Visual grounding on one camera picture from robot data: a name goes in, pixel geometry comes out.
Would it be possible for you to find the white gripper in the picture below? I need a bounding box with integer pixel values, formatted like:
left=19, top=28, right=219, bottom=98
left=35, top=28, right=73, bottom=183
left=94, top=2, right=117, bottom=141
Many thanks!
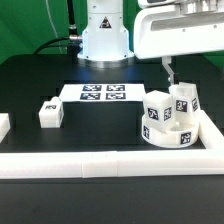
left=133, top=0, right=224, bottom=85

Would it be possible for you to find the white round stool seat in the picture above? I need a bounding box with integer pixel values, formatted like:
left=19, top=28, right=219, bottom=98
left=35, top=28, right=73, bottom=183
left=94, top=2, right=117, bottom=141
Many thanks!
left=141, top=116, right=199, bottom=148

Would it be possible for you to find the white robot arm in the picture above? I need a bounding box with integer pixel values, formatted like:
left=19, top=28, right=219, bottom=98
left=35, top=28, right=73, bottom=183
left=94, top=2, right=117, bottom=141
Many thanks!
left=78, top=0, right=224, bottom=82

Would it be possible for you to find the white marker sheet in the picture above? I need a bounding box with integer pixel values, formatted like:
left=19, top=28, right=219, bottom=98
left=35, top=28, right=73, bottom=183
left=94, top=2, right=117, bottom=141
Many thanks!
left=59, top=84, right=145, bottom=102

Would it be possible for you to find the white U-shaped fence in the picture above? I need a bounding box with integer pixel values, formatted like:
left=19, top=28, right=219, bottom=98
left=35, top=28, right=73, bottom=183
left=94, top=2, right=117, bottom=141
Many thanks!
left=0, top=112, right=224, bottom=179

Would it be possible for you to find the black upright cable connector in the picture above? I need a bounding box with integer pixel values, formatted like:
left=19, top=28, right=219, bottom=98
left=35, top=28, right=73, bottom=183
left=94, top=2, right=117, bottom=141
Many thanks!
left=66, top=0, right=78, bottom=35

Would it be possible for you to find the black cable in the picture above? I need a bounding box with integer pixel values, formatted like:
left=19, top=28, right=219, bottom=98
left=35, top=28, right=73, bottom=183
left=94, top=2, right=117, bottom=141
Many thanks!
left=33, top=35, right=83, bottom=55

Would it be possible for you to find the white thin cable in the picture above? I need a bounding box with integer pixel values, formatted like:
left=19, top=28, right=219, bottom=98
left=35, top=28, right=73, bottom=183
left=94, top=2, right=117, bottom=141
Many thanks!
left=45, top=0, right=64, bottom=55

